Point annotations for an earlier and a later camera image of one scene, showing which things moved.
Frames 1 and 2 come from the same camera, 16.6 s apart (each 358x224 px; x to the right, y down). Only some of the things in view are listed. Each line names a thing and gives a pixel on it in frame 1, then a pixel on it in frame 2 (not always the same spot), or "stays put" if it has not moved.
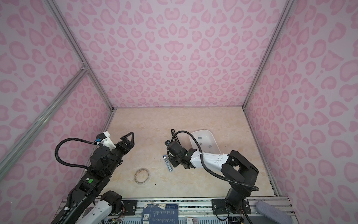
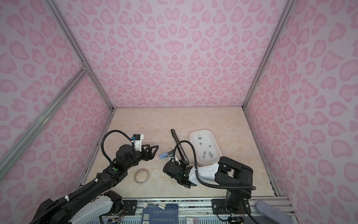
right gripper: [172, 162] to [182, 165]
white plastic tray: [206, 141] stays put
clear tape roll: [141, 176] stays put
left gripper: [129, 144] to [150, 155]
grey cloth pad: [273, 213] stays put
